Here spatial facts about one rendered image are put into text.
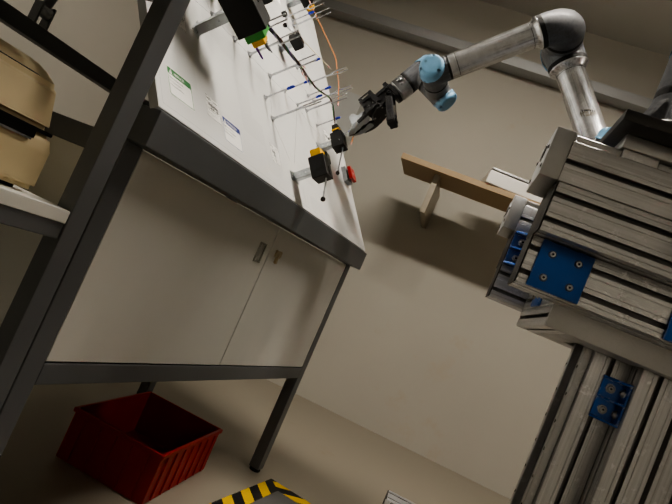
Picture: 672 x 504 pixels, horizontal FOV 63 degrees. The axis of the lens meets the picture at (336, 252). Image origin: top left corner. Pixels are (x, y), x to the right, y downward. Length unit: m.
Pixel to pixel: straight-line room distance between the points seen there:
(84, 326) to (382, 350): 2.50
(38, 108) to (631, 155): 0.92
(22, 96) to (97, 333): 0.44
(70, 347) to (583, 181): 0.93
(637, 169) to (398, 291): 2.48
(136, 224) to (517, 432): 2.77
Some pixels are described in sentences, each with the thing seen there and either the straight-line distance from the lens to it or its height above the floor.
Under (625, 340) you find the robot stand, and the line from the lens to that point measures 1.13.
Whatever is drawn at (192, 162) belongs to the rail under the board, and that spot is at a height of 0.82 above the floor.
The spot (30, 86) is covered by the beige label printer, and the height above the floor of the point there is 0.80.
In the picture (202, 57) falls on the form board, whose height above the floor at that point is 1.03.
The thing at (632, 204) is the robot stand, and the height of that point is 1.03.
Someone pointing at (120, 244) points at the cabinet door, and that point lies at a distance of 1.05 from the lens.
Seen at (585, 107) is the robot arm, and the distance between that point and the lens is 1.79.
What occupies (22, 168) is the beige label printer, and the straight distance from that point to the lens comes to 0.88.
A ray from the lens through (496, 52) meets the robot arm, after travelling 1.74.
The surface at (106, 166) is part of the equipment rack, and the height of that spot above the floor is 0.74.
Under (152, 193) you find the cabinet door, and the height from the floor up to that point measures 0.74.
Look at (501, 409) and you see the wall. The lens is 3.42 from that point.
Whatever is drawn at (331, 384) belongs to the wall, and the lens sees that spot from 3.44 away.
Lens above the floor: 0.72
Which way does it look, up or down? 3 degrees up
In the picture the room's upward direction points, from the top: 24 degrees clockwise
